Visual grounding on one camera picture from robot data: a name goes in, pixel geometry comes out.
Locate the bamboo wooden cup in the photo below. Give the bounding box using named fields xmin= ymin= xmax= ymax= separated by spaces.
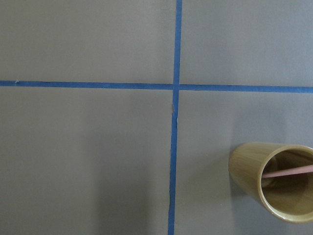
xmin=228 ymin=142 xmax=313 ymax=223

